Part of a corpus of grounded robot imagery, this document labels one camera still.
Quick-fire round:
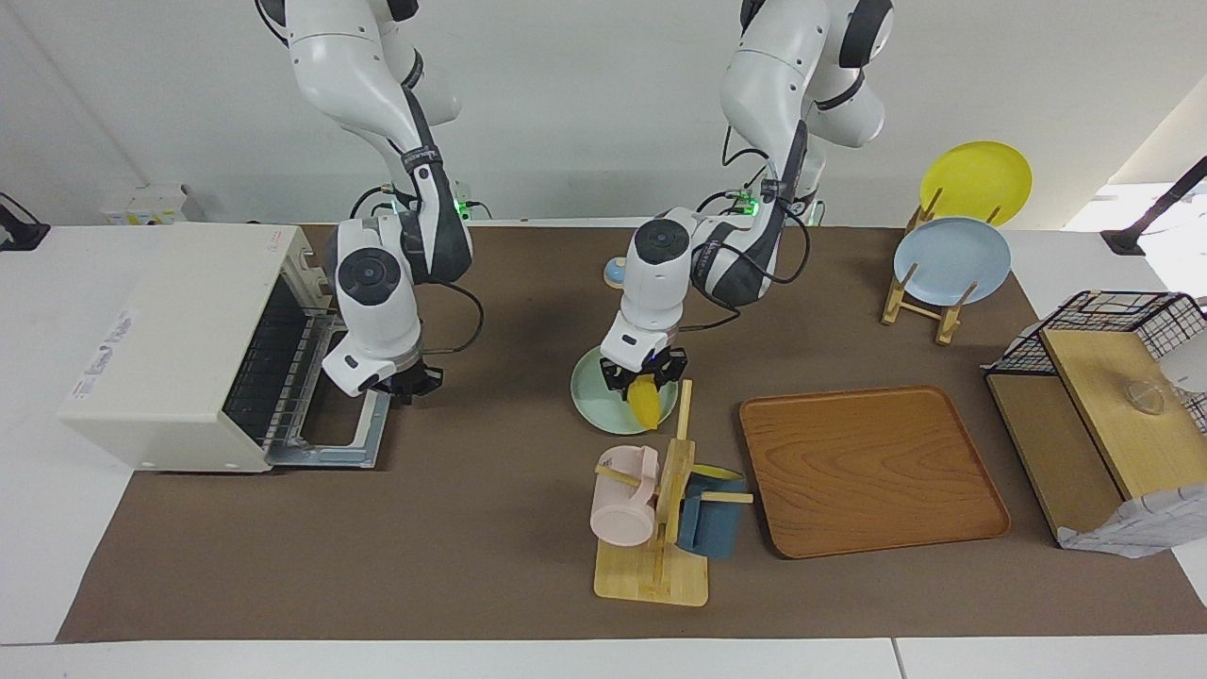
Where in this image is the wooden mug tree stand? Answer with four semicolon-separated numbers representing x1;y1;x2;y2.
593;379;755;607

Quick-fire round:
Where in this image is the pink mug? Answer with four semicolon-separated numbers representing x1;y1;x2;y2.
589;445;660;549

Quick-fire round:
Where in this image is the brown table mat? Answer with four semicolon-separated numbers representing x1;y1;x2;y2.
57;224;1207;644

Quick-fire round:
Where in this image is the black wire basket shelf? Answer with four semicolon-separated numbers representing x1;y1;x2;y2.
984;325;1207;550

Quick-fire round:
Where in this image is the dark blue mug yellow inside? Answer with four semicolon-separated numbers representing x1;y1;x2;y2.
675;464;749;559

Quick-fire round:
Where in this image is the clear glass cup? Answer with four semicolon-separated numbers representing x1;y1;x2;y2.
1126;378;1171;417

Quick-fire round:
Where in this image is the white power strip box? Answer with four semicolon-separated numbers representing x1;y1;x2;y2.
98;183;205;226

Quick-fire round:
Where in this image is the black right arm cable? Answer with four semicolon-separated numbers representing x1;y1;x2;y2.
420;281;486;356

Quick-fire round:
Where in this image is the cream toaster oven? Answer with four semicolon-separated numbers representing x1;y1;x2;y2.
58;223;393;473

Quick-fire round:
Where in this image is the wooden dish rack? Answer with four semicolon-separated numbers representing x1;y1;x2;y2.
881;187;1002;346

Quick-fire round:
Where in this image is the black wire basket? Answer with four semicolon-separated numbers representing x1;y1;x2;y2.
992;290;1207;437

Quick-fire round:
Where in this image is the brown wooden tray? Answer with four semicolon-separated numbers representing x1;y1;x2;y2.
739;385;1012;560

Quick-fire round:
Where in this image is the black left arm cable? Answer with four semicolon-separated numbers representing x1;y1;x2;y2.
677;123;814;333

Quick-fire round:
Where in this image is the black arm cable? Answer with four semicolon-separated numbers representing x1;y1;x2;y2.
677;123;814;333
420;281;486;356

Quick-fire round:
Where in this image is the black table clamp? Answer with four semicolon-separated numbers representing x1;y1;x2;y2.
0;192;51;253

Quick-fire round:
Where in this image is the yellow plate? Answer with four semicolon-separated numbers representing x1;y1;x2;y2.
919;141;1034;228

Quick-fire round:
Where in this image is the black slanted stand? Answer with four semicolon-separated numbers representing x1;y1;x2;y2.
1100;156;1207;257

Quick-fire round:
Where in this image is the white cloth piece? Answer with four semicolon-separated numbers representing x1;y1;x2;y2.
1160;330;1207;394

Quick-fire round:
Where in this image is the white checked cloth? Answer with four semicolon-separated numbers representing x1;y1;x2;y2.
1056;485;1207;560

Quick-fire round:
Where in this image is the pale green plate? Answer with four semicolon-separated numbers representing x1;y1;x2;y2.
570;343;681;437

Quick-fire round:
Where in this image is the yellow corn cob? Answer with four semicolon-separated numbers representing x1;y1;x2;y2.
629;374;664;431

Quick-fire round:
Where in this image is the light blue plate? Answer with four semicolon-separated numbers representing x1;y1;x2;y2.
893;217;1013;308

